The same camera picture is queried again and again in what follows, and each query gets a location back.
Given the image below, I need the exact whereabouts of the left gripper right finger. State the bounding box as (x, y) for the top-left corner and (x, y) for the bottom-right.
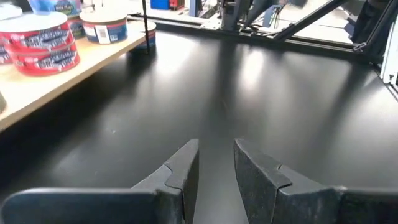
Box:
(233, 138), (398, 224)

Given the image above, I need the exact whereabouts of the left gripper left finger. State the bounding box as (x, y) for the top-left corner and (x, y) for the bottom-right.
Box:
(0, 138), (200, 224)

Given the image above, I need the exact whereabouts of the gold lid seafood can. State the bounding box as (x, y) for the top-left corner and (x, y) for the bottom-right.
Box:
(27, 0), (83, 17)

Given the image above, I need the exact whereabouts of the black table mat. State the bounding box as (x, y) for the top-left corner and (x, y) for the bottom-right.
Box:
(0, 21), (398, 224)

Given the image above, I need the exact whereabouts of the light wooden board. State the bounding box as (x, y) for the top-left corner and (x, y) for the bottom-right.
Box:
(0, 0), (156, 131)

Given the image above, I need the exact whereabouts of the blue storage box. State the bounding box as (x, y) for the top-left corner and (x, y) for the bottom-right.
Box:
(150, 0), (170, 10)

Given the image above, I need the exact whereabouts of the black aluminium table frame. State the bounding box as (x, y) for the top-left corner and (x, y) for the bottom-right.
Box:
(127, 0), (398, 94)

